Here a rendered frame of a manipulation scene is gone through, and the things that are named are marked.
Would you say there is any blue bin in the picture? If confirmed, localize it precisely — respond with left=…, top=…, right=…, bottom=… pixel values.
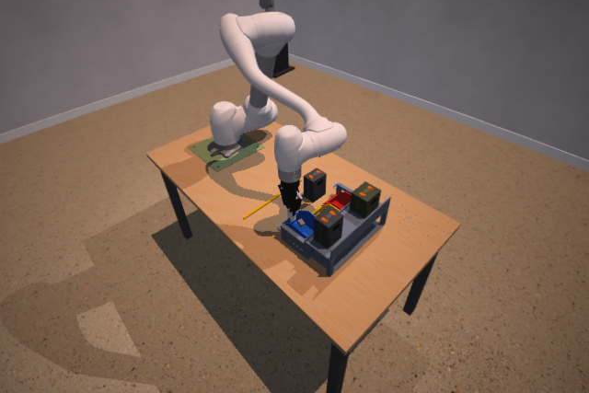
left=284, top=210, right=315, bottom=238

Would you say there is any red open bin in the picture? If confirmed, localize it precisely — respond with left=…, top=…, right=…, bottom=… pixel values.
left=324, top=191, right=351, bottom=210

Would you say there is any yellow open bin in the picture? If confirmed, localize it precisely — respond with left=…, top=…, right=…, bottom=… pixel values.
left=312, top=204, right=339, bottom=216

